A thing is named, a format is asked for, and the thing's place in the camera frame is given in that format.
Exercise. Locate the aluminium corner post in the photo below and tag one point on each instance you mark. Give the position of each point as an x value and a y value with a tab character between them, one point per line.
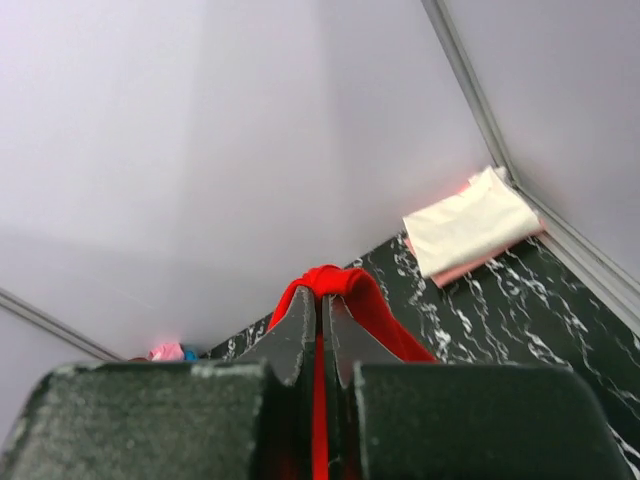
554	89
48	323

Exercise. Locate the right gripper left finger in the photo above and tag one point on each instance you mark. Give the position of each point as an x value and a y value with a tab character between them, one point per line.
249	418

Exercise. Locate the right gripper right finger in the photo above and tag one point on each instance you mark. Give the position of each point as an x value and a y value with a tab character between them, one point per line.
390	419

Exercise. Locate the right aluminium corner post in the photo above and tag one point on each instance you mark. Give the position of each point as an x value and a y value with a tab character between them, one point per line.
554	89

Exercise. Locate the pink t shirt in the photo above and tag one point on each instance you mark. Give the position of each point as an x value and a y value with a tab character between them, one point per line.
166	352

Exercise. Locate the folded white t shirt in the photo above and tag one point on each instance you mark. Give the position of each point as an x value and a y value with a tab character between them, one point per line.
475	225

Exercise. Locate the left aluminium corner post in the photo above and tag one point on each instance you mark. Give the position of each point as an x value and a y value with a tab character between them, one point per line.
48	323

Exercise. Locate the bright red t shirt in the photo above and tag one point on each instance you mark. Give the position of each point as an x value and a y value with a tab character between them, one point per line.
368	310

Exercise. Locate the blue t shirt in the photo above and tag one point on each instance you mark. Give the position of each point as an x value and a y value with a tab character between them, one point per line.
190	354

